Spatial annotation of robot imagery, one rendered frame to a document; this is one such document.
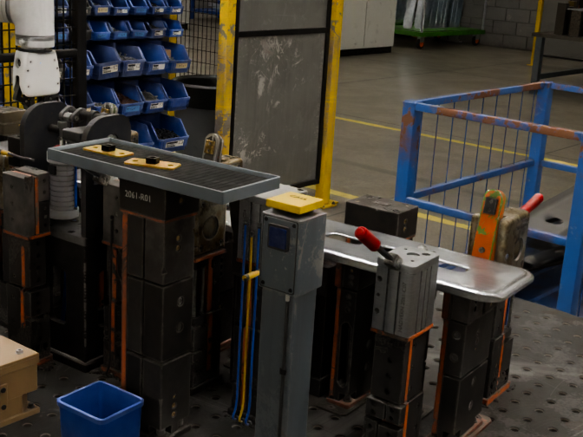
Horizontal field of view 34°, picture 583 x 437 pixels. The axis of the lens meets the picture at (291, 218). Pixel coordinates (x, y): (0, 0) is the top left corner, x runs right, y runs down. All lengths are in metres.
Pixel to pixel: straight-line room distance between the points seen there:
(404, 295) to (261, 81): 3.73
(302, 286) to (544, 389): 0.74
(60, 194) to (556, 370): 1.05
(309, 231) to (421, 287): 0.22
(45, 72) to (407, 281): 1.09
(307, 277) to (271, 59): 3.84
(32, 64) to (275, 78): 3.13
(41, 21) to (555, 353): 1.32
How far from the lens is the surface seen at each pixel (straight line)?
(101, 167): 1.48
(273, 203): 1.31
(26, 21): 2.15
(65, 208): 1.83
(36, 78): 2.17
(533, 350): 2.10
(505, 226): 1.70
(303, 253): 1.31
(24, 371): 1.67
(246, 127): 5.04
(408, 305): 1.42
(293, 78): 5.30
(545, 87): 4.69
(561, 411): 1.86
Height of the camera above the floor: 1.50
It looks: 16 degrees down
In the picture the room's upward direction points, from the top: 4 degrees clockwise
